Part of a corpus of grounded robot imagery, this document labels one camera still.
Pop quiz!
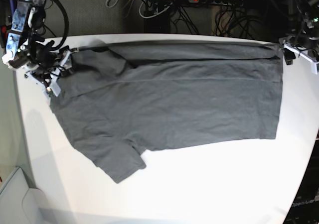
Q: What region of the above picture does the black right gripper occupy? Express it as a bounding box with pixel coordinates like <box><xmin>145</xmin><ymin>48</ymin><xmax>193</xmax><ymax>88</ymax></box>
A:
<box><xmin>32</xmin><ymin>44</ymin><xmax>75</xmax><ymax>82</ymax></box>

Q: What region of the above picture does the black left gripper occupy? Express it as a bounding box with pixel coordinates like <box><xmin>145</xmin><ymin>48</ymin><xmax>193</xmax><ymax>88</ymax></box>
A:
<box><xmin>279</xmin><ymin>31</ymin><xmax>319</xmax><ymax>65</ymax></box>

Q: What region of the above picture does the dark grey t-shirt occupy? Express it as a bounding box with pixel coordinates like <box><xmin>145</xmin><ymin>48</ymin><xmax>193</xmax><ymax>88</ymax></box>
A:
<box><xmin>50</xmin><ymin>42</ymin><xmax>283</xmax><ymax>183</ymax></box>

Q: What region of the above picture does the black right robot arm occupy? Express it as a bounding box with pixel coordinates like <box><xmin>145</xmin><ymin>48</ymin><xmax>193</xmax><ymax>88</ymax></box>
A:
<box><xmin>2</xmin><ymin>0</ymin><xmax>69</xmax><ymax>84</ymax></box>

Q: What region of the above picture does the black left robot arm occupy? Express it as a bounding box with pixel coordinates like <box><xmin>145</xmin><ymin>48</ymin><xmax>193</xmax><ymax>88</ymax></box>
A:
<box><xmin>280</xmin><ymin>0</ymin><xmax>319</xmax><ymax>71</ymax></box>

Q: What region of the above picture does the red clamp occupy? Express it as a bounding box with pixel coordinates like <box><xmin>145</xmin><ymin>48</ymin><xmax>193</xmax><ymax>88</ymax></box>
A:
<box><xmin>0</xmin><ymin>25</ymin><xmax>7</xmax><ymax>49</ymax></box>

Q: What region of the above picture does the grey tray corner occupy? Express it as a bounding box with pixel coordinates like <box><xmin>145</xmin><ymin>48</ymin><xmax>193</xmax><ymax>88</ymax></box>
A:
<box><xmin>0</xmin><ymin>167</ymin><xmax>56</xmax><ymax>224</ymax></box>

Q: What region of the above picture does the blue tool handle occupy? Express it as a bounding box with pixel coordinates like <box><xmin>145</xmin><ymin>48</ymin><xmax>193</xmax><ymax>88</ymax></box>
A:
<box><xmin>9</xmin><ymin>0</ymin><xmax>16</xmax><ymax>23</ymax></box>

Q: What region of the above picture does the white cable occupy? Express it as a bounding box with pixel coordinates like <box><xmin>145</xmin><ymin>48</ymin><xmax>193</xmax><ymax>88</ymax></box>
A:
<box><xmin>138</xmin><ymin>0</ymin><xmax>172</xmax><ymax>18</ymax></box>

